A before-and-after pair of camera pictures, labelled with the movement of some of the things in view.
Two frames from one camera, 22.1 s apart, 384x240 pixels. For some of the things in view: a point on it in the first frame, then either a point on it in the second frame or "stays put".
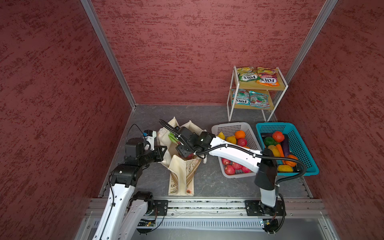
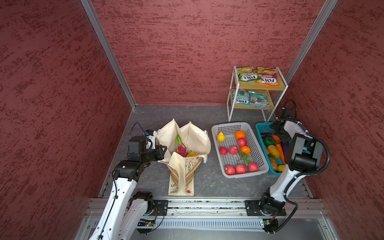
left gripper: [160, 152] stays put
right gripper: [181, 149] → [284, 137]
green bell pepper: [269, 141] stays put
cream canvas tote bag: [182, 169] stays put
